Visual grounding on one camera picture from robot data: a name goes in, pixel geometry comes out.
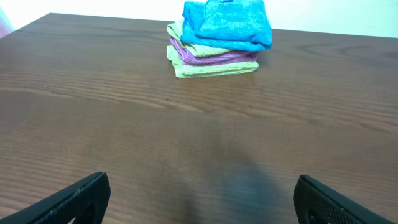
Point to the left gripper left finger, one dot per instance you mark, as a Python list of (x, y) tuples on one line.
[(83, 202)]

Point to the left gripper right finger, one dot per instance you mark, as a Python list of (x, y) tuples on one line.
[(316, 203)]

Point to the purple folded cloth in stack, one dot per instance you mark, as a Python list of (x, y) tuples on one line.
[(233, 56)]

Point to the bottom green folded cloth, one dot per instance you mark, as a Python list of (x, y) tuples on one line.
[(190, 71)]

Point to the green folded cloth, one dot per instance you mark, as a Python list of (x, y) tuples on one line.
[(190, 71), (175, 31)]

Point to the upper green folded cloth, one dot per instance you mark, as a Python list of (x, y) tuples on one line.
[(175, 31)]

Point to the blue folded cloth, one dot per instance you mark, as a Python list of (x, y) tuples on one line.
[(237, 24)]

